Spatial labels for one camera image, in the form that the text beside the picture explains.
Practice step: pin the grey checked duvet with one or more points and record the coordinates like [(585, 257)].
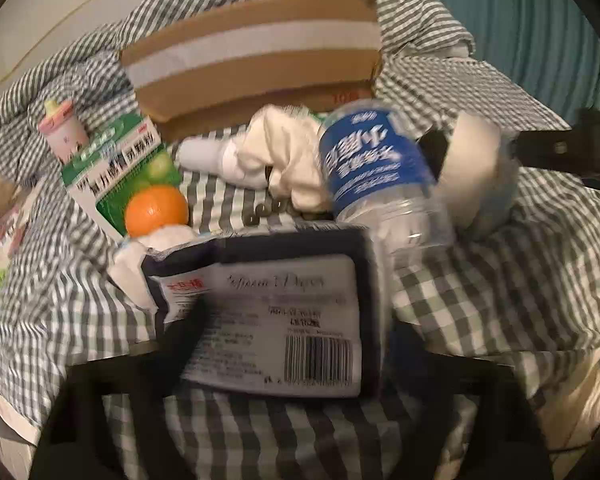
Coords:
[(430, 35)]

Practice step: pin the cream cloth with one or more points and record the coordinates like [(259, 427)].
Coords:
[(290, 145)]

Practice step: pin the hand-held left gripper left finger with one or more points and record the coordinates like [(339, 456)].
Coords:
[(187, 345)]

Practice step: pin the pink toy drink cup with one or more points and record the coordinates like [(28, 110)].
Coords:
[(65, 132)]

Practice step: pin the striped checked bed sheet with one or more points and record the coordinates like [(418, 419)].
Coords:
[(505, 285)]

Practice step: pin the clear bottle blue label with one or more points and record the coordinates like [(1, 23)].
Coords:
[(370, 160)]

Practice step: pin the white rounded object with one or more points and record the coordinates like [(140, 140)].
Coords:
[(480, 170)]

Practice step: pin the white crumpled tissue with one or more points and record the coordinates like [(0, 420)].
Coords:
[(130, 270)]

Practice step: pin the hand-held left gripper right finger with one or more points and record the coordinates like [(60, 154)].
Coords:
[(400, 350)]

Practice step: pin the brown cardboard box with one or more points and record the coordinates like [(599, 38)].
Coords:
[(250, 25)]

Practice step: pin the white headboard gold trim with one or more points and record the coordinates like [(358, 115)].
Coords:
[(55, 20)]

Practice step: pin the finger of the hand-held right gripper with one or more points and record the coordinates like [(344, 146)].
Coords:
[(434, 155)]

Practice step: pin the teal curtain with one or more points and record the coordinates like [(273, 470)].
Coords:
[(530, 20)]

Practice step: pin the green white medicine box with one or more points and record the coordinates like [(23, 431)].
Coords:
[(110, 170)]

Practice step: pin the colourful printed bag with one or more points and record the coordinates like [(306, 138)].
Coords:
[(5, 240)]

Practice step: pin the orange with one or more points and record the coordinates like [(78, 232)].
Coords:
[(155, 210)]

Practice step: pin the black tissue packet white label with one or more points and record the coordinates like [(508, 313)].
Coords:
[(280, 310)]

